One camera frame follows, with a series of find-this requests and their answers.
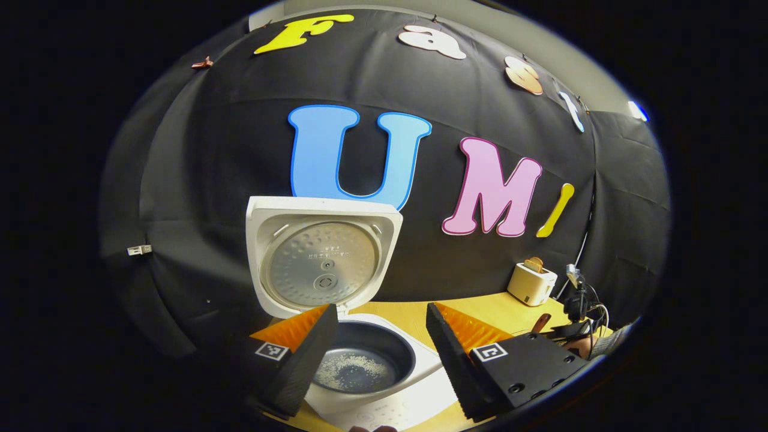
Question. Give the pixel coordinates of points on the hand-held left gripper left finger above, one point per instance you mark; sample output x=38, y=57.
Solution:
x=312, y=360

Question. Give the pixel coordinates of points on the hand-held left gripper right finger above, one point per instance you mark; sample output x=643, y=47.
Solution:
x=453, y=354

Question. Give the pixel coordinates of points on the white rice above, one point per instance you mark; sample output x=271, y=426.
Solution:
x=351, y=369

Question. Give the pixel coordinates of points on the brown wooden spoon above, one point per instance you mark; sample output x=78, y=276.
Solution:
x=540, y=323

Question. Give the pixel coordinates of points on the white rice cooker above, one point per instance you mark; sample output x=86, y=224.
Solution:
x=324, y=258

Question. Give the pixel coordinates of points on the white toaster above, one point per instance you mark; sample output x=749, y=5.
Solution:
x=531, y=287

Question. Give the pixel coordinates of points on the toast slice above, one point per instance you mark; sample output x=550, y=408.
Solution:
x=533, y=264

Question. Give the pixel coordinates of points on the white clip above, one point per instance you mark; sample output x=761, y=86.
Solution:
x=139, y=249

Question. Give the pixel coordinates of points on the black backdrop cloth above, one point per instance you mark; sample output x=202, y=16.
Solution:
x=210, y=150

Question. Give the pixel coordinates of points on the copper clip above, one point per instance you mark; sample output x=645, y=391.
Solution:
x=202, y=62

